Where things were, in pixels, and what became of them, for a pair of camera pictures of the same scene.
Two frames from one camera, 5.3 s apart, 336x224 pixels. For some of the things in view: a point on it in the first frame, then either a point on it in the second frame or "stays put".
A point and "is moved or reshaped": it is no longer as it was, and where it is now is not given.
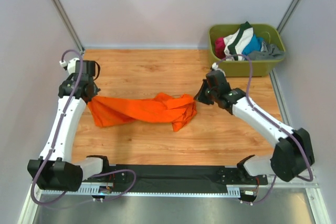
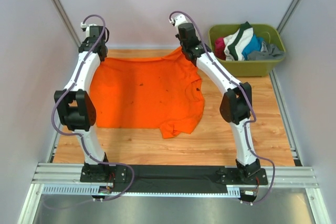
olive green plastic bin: (239, 65) stays put
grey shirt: (270, 52) stays put
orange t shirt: (161, 107) is moved or reshaped
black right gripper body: (213, 95) → (184, 47)
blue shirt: (254, 45) stays put
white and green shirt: (235, 43) stays put
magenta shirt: (219, 45) stays put
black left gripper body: (95, 89) → (106, 49)
